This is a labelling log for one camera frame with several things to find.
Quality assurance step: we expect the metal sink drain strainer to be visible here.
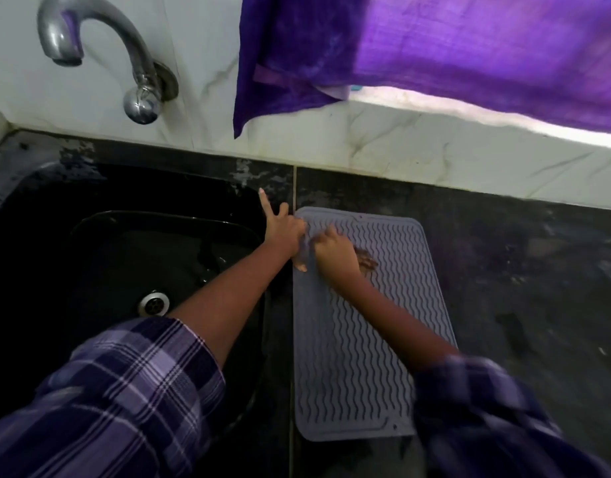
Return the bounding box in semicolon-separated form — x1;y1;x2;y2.
137;291;171;318

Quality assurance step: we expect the person's right plaid sleeve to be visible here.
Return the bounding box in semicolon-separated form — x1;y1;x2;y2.
411;354;611;478

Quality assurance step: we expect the purple cloth curtain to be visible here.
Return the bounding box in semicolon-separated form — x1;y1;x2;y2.
233;0;611;140

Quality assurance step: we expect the person's left hand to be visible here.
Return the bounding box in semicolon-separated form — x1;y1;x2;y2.
258;188;309;273

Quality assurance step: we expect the person's right forearm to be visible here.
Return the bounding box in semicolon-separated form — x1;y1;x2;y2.
333;274;462;375

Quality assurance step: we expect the person's plaid sleeve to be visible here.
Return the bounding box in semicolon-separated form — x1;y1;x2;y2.
411;354;611;478
0;316;228;478

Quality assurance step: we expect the black kitchen sink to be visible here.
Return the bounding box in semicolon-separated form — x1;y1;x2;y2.
0;160;294;446

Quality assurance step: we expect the person's right hand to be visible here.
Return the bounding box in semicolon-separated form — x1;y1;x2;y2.
313;225;379;287

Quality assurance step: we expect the person's left forearm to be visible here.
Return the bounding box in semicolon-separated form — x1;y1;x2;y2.
167;243;289;370

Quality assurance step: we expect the grey ribbed silicone mat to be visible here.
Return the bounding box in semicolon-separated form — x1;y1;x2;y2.
292;206;459;442

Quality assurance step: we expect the chrome wall tap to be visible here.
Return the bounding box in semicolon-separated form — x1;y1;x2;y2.
37;0;180;126

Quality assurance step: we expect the person's left plaid sleeve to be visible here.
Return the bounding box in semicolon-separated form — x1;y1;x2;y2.
0;316;228;478

